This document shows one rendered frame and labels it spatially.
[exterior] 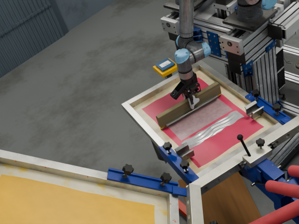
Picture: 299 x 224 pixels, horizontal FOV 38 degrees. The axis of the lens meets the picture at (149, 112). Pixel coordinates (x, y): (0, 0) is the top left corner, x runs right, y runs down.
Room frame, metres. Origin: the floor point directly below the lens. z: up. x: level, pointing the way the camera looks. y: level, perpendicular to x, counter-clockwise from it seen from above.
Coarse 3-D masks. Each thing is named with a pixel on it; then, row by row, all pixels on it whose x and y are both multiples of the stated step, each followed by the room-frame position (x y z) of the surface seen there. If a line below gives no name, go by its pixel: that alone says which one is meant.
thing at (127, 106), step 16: (192, 64) 2.20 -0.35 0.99; (176, 80) 2.12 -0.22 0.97; (224, 80) 1.95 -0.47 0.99; (144, 96) 2.06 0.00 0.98; (240, 96) 1.79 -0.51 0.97; (128, 112) 1.96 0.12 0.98; (144, 128) 1.78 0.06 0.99; (272, 128) 1.47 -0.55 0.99; (160, 144) 1.62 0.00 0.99; (224, 160) 1.37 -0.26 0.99
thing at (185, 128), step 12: (168, 96) 2.02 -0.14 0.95; (144, 108) 1.99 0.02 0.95; (156, 108) 1.95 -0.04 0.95; (168, 108) 1.92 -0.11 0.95; (156, 120) 1.85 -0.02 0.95; (180, 120) 1.78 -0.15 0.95; (192, 120) 1.75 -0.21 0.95; (168, 132) 1.72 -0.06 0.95; (180, 132) 1.69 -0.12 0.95; (192, 132) 1.66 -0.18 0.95; (180, 144) 1.61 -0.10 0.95; (204, 144) 1.55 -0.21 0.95; (216, 144) 1.52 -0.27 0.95; (228, 144) 1.50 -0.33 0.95; (192, 156) 1.50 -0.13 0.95; (204, 156) 1.47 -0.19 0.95; (216, 156) 1.45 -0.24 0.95
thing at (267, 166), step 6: (264, 162) 1.24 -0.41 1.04; (270, 162) 1.23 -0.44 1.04; (258, 168) 1.23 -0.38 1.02; (264, 168) 1.21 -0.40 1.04; (270, 168) 1.20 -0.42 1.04; (276, 168) 1.19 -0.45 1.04; (264, 174) 1.19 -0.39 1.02; (270, 174) 1.17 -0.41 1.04; (276, 174) 1.16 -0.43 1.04; (282, 174) 1.15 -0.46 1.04; (276, 180) 1.14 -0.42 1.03
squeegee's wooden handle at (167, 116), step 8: (208, 88) 1.85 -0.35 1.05; (216, 88) 1.86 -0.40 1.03; (200, 96) 1.83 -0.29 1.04; (208, 96) 1.84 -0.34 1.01; (176, 104) 1.81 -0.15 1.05; (184, 104) 1.80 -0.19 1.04; (168, 112) 1.77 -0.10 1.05; (176, 112) 1.78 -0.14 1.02; (184, 112) 1.79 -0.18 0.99; (160, 120) 1.75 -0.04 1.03; (168, 120) 1.76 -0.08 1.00
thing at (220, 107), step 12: (204, 84) 2.02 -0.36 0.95; (180, 96) 1.99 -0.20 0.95; (204, 108) 1.81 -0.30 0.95; (216, 108) 1.78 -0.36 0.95; (228, 108) 1.75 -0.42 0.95; (204, 120) 1.72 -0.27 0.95; (216, 120) 1.69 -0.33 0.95; (240, 120) 1.63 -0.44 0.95; (252, 120) 1.60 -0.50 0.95; (228, 132) 1.58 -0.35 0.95; (240, 132) 1.55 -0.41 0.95; (252, 132) 1.52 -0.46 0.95
